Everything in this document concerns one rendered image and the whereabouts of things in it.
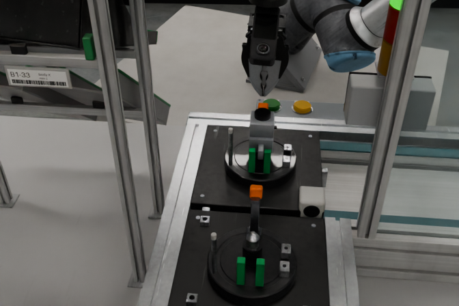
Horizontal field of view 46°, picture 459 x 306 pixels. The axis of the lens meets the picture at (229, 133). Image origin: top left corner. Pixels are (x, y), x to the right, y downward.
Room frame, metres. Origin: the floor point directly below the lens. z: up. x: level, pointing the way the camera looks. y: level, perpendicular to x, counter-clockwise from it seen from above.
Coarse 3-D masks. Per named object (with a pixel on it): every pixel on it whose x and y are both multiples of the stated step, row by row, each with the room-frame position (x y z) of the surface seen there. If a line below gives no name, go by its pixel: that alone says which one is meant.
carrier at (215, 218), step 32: (192, 224) 0.65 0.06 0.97; (224, 224) 0.65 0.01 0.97; (288, 224) 0.65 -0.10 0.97; (320, 224) 0.65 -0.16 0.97; (192, 256) 0.58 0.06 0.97; (224, 256) 0.56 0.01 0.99; (256, 256) 0.54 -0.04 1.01; (288, 256) 0.56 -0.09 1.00; (320, 256) 0.58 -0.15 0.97; (192, 288) 0.52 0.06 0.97; (224, 288) 0.50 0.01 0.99; (256, 288) 0.50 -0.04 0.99; (288, 288) 0.51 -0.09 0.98; (320, 288) 0.52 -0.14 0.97
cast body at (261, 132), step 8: (256, 112) 0.81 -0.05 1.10; (264, 112) 0.81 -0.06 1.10; (272, 112) 0.82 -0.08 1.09; (256, 120) 0.80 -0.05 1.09; (264, 120) 0.79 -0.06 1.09; (272, 120) 0.80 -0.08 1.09; (256, 128) 0.78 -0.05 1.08; (264, 128) 0.78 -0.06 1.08; (272, 128) 0.78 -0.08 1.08; (256, 136) 0.78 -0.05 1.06; (264, 136) 0.78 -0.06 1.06; (272, 136) 0.78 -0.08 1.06; (256, 144) 0.78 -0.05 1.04; (264, 144) 0.78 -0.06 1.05; (272, 144) 0.78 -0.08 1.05; (272, 152) 0.78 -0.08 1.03
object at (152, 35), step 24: (0, 0) 0.71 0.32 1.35; (24, 0) 0.70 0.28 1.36; (48, 0) 0.69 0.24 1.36; (72, 0) 0.68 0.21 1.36; (120, 0) 0.78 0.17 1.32; (0, 24) 0.69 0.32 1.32; (24, 24) 0.69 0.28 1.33; (48, 24) 0.68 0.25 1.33; (72, 24) 0.67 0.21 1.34; (120, 24) 0.77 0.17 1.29; (72, 48) 0.66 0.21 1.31
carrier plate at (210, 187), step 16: (208, 128) 0.93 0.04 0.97; (224, 128) 0.93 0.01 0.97; (240, 128) 0.93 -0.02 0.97; (208, 144) 0.87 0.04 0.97; (224, 144) 0.87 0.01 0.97; (304, 144) 0.87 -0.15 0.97; (208, 160) 0.82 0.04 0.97; (304, 160) 0.82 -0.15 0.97; (320, 160) 0.82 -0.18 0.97; (208, 176) 0.77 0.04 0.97; (224, 176) 0.77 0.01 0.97; (304, 176) 0.77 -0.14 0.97; (320, 176) 0.77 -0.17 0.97; (208, 192) 0.73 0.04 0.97; (224, 192) 0.73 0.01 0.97; (240, 192) 0.73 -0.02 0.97; (272, 192) 0.73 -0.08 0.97; (288, 192) 0.73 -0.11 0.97; (192, 208) 0.70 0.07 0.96; (224, 208) 0.70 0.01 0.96; (240, 208) 0.69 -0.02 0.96; (272, 208) 0.69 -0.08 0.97; (288, 208) 0.69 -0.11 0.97
